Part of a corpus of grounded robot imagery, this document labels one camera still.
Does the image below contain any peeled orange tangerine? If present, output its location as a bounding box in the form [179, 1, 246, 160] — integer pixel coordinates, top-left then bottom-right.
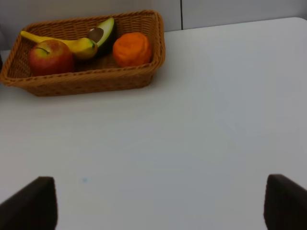
[112, 32, 153, 67]

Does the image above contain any halved avocado with pit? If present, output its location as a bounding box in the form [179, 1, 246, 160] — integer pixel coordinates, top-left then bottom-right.
[87, 17, 117, 57]

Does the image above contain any light orange wicker basket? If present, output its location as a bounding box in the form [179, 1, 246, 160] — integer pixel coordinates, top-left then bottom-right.
[0, 10, 165, 96]

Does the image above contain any red apple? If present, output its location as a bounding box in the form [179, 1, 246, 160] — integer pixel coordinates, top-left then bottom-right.
[28, 39, 75, 76]

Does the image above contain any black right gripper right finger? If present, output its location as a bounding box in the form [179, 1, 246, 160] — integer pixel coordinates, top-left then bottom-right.
[263, 174, 307, 230]

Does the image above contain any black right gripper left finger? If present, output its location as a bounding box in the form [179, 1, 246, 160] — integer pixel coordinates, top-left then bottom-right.
[0, 177, 58, 230]

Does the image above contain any yellow banana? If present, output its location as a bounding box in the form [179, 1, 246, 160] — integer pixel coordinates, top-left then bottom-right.
[20, 31, 98, 60]

